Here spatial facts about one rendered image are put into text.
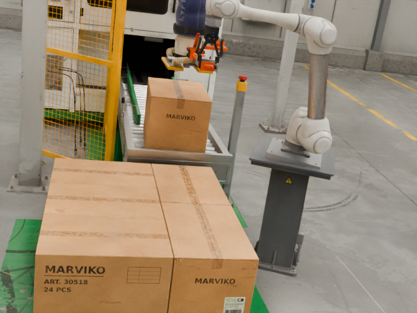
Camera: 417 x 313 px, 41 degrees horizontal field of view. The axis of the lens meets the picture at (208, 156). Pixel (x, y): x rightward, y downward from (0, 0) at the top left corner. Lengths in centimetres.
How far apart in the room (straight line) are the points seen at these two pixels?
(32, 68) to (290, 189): 203
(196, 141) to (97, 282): 149
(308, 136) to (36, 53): 206
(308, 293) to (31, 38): 254
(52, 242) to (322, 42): 168
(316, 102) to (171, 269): 127
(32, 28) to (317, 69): 207
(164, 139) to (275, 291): 121
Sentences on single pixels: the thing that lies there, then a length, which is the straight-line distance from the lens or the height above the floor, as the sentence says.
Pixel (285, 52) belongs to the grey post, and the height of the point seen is 95.
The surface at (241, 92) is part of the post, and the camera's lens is 427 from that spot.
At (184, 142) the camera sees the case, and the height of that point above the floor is 66.
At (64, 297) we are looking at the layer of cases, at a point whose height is 33.
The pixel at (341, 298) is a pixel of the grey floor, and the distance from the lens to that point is 361.
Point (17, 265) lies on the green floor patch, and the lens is 353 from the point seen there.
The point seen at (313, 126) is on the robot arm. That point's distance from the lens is 323.
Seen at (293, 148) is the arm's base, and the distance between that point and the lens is 347.
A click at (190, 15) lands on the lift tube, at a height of 148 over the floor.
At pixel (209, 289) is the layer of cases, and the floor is 38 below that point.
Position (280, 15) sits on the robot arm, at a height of 158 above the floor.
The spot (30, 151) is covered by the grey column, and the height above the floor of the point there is 29.
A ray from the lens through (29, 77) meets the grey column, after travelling 430.
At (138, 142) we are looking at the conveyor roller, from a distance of 401.
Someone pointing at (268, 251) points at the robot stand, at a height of 11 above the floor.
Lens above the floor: 179
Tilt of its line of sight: 19 degrees down
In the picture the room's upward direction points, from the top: 8 degrees clockwise
